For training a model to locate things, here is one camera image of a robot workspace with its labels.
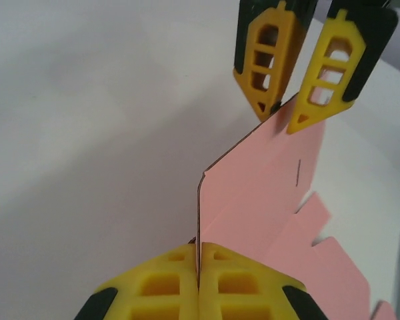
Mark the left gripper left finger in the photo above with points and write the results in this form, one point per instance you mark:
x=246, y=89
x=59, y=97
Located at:
x=153, y=286

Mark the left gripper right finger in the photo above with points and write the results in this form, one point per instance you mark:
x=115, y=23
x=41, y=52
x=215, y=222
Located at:
x=240, y=286

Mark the pink cloth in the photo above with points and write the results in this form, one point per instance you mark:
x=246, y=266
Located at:
x=253, y=200

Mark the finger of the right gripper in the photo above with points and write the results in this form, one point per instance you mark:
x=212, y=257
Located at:
x=286, y=33
x=363, y=56

